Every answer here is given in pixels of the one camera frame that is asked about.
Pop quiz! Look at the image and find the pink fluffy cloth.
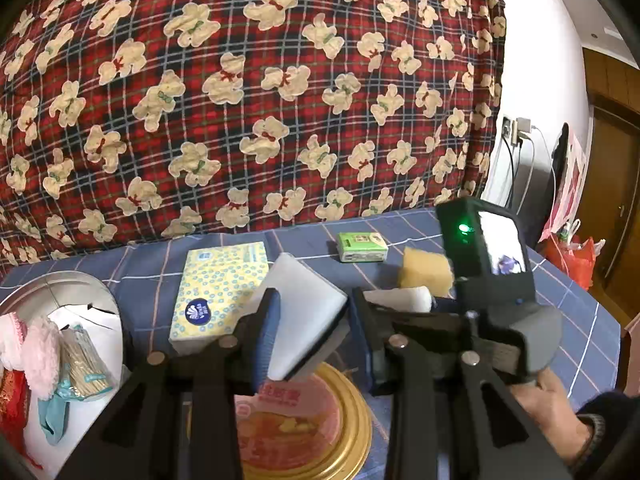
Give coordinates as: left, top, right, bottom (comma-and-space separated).
22, 316, 61, 401

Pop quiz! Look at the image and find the pink white towel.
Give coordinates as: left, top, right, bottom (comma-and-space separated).
0, 312, 27, 372

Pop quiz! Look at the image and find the white melamine sponge block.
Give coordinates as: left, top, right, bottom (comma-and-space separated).
244, 252, 349, 382

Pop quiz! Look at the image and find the dark sleeve right forearm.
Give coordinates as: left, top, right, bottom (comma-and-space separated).
572, 391, 639, 479

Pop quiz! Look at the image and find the right hand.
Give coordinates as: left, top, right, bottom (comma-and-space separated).
510, 368, 593, 466

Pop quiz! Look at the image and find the yellow sponge block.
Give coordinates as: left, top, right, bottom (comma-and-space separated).
398, 246, 454, 297

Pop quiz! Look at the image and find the orange plastic bag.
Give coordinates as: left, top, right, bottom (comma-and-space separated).
541, 234, 597, 290

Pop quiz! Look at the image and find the blue plaid bed sheet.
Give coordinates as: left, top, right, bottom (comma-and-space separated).
0, 206, 624, 480

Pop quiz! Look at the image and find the green small tissue pack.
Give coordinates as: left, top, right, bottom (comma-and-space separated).
337, 232, 388, 263

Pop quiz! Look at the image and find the white charger plug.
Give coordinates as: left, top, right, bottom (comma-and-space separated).
511, 117, 532, 145

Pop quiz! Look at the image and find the pink patchwork hanging cloth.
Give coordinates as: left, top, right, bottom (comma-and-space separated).
539, 124, 587, 242

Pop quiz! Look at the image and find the red embroidered cloth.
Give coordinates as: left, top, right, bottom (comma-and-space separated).
0, 370, 42, 470

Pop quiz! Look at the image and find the brown wooden door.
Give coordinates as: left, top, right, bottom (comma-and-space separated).
580, 49, 639, 316

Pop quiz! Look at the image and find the round metal tin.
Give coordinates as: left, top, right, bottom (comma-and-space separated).
1, 271, 128, 479

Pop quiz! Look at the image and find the yellow dotted tissue box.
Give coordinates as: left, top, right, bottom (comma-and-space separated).
168, 242, 269, 356

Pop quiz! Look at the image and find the gold lidded round jar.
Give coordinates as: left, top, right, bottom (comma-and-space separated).
234, 363, 372, 479

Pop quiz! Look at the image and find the red plaid bear blanket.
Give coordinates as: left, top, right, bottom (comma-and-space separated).
1, 0, 506, 271

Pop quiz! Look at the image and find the white charger cable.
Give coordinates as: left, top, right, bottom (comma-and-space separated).
514, 127, 559, 216

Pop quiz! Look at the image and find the black power cable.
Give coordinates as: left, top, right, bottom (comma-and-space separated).
501, 136, 522, 208

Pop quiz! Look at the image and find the wall power outlet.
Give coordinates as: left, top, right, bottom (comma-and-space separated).
501, 117, 518, 145

